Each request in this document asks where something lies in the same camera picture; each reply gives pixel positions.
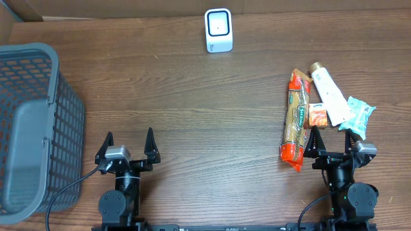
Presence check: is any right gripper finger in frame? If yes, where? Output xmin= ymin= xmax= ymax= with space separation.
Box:
xmin=303 ymin=126 xmax=326 ymax=158
xmin=345 ymin=129 xmax=358 ymax=154

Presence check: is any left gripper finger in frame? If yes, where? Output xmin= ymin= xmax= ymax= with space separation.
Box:
xmin=94 ymin=132 xmax=114 ymax=164
xmin=144 ymin=127 xmax=161 ymax=164

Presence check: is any orange spaghetti pack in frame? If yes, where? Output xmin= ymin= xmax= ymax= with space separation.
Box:
xmin=279 ymin=69 xmax=312 ymax=172

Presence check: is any teal wet wipes pack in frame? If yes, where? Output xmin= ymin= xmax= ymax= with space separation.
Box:
xmin=338 ymin=96 xmax=376 ymax=140

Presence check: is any small orange snack packet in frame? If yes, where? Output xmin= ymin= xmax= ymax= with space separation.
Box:
xmin=308 ymin=103 xmax=328 ymax=127

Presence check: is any white cream tube gold cap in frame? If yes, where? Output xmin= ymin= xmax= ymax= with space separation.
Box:
xmin=310 ymin=62 xmax=354 ymax=126

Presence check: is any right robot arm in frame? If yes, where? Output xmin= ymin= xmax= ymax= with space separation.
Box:
xmin=297 ymin=126 xmax=379 ymax=230

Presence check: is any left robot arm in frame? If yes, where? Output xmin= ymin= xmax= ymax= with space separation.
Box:
xmin=91 ymin=128 xmax=161 ymax=230

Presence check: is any grey plastic basket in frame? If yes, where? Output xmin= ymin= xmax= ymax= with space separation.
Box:
xmin=1 ymin=43 xmax=85 ymax=225

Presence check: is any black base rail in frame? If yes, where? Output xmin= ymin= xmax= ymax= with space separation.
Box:
xmin=91 ymin=223 xmax=378 ymax=231

